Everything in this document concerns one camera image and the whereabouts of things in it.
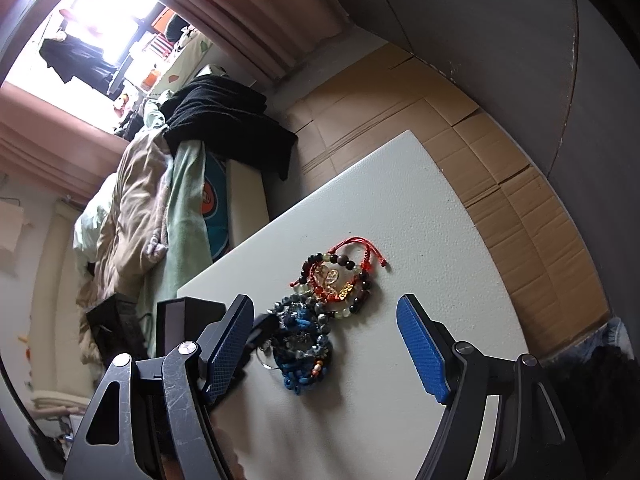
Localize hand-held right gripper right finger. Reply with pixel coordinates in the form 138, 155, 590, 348
396, 293, 587, 480

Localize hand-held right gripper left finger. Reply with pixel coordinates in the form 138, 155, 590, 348
62, 294, 256, 480

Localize silver key ring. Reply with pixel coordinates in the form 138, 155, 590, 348
258, 346, 282, 372

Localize black jewelry box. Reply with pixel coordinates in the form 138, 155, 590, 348
155, 297, 227, 361

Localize blue cord bracelet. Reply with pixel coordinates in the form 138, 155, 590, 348
276, 309, 334, 397

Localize gold charm bracelet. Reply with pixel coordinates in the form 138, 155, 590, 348
320, 270, 357, 304

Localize grey stone chip bracelet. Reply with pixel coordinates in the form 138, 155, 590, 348
272, 295, 335, 361

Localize black and green bead bracelet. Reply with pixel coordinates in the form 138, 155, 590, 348
298, 252, 377, 322

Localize cream bed headboard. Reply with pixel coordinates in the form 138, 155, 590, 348
26, 199, 97, 413

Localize pale green quilt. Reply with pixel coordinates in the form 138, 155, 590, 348
72, 94, 170, 262

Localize beige duvet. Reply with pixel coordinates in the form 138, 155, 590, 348
76, 130, 174, 362

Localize green blanket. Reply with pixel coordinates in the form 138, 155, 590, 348
135, 139, 217, 346

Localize teal printed bedsheet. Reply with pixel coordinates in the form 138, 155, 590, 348
203, 152, 232, 262

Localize white bed base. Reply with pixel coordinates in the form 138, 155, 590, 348
226, 158, 271, 242

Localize flattened cardboard sheets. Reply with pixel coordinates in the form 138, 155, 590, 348
281, 41, 614, 357

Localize dark cloth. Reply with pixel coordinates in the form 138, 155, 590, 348
546, 316, 635, 413

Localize pink curtain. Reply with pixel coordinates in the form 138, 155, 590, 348
0, 82, 134, 202
107, 0, 354, 81

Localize black garment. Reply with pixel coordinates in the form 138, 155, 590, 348
157, 75, 299, 182

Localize hanging black clothes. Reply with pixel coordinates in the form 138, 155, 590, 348
39, 35, 122, 97

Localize white printed windowsill cloth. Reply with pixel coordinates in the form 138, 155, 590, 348
149, 25, 212, 102

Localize black bag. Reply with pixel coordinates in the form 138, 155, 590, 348
166, 12, 189, 44

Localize hanging pink garment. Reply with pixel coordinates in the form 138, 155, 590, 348
59, 9, 102, 37

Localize dark brown wardrobe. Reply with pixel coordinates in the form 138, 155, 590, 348
307, 0, 640, 313

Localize window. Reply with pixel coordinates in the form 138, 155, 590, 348
7, 0, 168, 97

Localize beige cloth on wall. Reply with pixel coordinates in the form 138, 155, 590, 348
0, 199, 27, 275

